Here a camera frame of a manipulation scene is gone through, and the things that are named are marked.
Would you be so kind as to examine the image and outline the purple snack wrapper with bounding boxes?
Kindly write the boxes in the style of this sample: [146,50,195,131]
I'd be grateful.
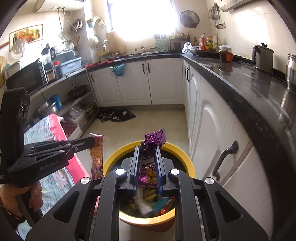
[138,129,167,187]

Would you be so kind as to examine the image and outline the yellow snack wrapper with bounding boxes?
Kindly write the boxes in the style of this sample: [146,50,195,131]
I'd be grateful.
[89,133,104,180]

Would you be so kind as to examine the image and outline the blue knitted cloth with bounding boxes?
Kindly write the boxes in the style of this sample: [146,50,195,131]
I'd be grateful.
[153,197,170,216]

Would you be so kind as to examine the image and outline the red candy wrapper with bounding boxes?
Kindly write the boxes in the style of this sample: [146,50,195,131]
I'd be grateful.
[159,197,175,215]

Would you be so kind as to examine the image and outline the white orange plastic bag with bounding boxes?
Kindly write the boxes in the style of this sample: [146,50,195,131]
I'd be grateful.
[133,186,153,218]

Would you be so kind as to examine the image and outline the yellow rimmed trash bin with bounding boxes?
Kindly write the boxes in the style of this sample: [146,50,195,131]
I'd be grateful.
[102,141,196,232]

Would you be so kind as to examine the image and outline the white kitchen base cabinets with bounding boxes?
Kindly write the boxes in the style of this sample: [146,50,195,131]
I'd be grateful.
[89,70,273,236]

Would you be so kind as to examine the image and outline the person's left hand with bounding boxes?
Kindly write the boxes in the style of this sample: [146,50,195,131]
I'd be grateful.
[1,181,43,218]

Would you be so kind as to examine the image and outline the hello kitty patterned tablecloth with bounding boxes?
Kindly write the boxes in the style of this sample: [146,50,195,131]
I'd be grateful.
[17,113,93,240]

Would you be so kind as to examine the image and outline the steel cooking pot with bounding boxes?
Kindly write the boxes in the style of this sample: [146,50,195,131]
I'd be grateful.
[33,100,59,118]

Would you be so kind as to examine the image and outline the black floor mat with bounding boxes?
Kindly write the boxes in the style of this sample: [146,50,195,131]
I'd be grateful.
[98,108,136,123]

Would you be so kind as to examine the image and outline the metal shelf rack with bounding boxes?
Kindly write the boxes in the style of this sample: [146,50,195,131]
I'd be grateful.
[26,68,98,132]

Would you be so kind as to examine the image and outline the black microwave oven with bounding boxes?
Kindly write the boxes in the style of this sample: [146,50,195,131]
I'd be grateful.
[6,60,48,94]

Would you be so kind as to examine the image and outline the black frying pan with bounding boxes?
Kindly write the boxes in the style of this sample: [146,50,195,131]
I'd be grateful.
[67,85,88,99]

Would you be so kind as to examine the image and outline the blue hanging basket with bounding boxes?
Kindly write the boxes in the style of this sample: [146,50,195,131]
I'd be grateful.
[110,64,125,77]

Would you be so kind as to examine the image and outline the blue plastic storage box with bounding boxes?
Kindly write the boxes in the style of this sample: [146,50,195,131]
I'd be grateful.
[53,51,82,77]

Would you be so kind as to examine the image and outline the black blender jug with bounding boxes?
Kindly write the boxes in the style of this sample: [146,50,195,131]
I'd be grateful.
[41,44,56,70]

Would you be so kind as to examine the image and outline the black stone countertop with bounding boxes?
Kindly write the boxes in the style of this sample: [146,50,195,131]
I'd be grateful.
[86,52,296,186]

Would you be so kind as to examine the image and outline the grey electric kettle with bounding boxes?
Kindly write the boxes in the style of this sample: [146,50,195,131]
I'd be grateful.
[252,43,274,74]

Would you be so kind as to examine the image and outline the fruit picture on wall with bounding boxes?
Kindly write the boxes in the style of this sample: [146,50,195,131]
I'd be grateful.
[9,24,43,52]

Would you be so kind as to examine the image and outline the wall mounted small fan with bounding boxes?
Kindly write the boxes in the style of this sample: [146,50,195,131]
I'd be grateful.
[180,10,200,28]

